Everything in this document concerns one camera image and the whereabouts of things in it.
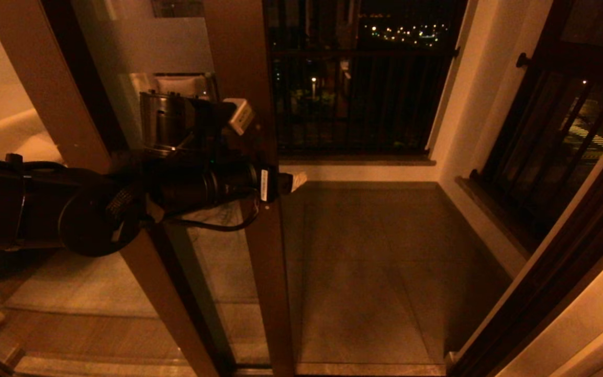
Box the brown framed sliding glass door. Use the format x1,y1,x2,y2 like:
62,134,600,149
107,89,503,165
71,0,298,377

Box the dark stone window sill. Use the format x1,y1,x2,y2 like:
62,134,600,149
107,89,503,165
454,174,541,258
280,153,437,167

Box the metal door floor track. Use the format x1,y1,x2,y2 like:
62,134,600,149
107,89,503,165
14,356,446,377

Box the dark brown door jamb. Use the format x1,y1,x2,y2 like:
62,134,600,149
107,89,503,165
445,118,603,377

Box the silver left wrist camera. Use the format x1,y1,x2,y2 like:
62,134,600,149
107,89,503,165
222,97,256,136

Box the fixed brown door frame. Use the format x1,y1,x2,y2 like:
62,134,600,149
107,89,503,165
0,0,221,377

